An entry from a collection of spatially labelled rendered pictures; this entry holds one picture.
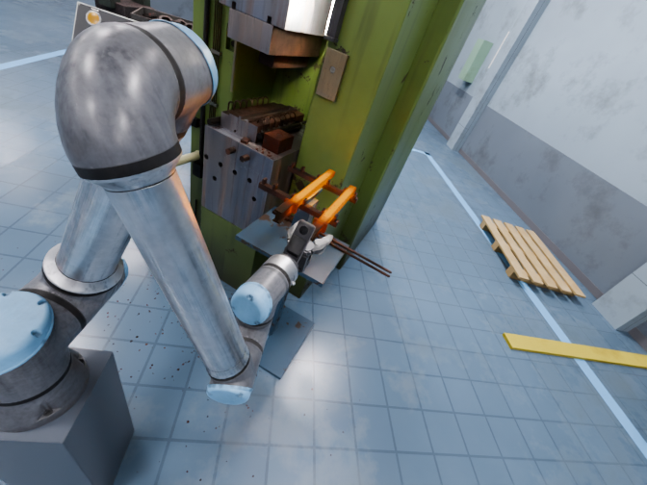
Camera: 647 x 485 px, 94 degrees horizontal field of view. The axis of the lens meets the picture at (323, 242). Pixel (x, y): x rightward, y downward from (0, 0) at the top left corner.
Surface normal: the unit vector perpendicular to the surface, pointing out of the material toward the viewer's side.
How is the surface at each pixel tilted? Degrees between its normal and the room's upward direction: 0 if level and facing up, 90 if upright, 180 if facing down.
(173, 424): 0
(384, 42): 90
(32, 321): 5
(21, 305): 5
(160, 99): 62
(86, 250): 96
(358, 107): 90
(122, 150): 70
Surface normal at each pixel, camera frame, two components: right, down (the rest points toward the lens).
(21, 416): 0.44, 0.37
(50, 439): 0.29, -0.74
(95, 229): 0.09, 0.72
